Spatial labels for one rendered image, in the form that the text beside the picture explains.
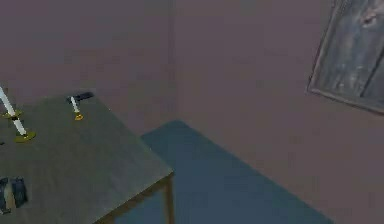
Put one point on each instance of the black remote control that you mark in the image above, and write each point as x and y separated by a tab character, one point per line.
83	96

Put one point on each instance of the white candle on gold holder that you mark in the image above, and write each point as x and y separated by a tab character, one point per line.
20	130
76	110
7	105

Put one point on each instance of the olive brown wooden table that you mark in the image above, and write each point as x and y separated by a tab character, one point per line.
83	156

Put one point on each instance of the black flat rectangular object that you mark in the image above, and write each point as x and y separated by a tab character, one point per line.
19	191

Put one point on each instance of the grey framed wall picture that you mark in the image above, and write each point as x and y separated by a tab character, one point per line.
353	56

